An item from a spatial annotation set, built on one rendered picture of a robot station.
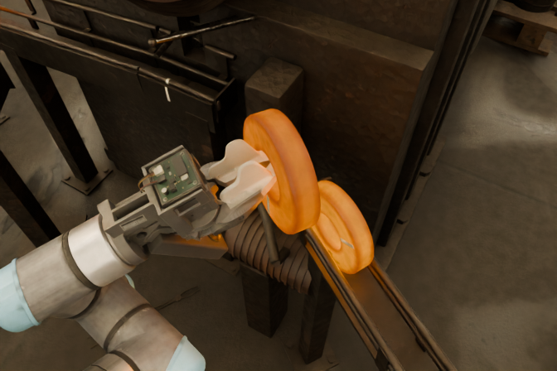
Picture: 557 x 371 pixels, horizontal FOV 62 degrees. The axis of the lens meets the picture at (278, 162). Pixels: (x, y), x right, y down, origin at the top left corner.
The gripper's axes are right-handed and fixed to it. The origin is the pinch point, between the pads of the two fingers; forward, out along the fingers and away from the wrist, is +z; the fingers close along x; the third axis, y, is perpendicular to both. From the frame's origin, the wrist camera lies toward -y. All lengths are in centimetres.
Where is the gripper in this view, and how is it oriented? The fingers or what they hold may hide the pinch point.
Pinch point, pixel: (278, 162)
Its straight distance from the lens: 56.1
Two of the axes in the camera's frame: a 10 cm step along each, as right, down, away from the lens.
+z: 8.7, -4.9, 0.5
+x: -4.2, -6.9, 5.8
